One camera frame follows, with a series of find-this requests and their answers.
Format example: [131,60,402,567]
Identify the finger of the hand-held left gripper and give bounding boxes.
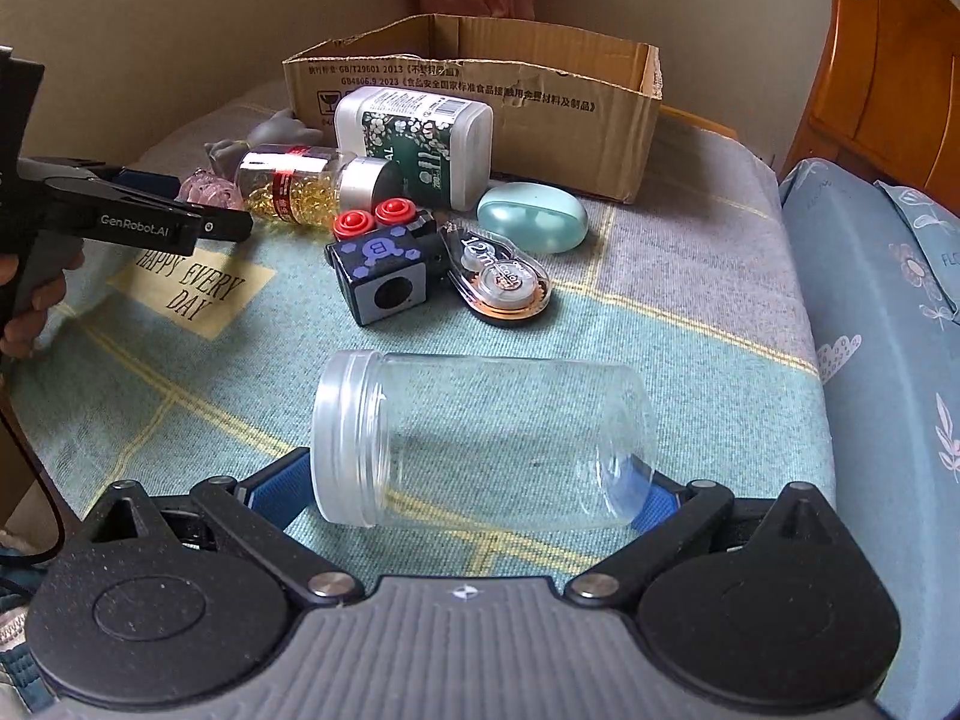
[21,156,182,202]
[43,176,254,257]

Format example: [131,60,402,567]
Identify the white cotton swab container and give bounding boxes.
[333,86,494,211]

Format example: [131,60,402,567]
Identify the teal bottle with blue cap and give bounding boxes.
[477,181,589,254]

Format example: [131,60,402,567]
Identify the black cable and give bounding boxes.
[0,360,68,586]

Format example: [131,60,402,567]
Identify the black cube toy red buttons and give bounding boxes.
[324,197,437,328]

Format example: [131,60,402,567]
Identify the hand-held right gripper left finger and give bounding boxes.
[75,447,357,608]

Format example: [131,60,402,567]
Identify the pink glass ornament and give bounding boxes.
[178,169,245,211]

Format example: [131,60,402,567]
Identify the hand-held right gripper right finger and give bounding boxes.
[562,474,856,608]

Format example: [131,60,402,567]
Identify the blue floral pillow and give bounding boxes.
[874,180,960,316]

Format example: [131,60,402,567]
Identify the wooden headboard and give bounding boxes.
[780,0,960,200]

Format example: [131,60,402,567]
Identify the yellow capsule bottle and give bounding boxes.
[234,144,404,230]

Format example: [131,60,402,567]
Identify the blue floral bed sheet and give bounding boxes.
[780,157,960,720]

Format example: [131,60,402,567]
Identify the grey toy figure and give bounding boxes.
[206,109,325,177]

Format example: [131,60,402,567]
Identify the person's left hand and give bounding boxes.
[0,250,85,361]

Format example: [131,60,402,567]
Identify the correction tape dispenser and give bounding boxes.
[436,216,554,327]

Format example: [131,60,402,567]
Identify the cardboard box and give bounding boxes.
[282,13,662,205]

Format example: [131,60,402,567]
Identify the clear plastic jar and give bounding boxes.
[311,350,659,527]

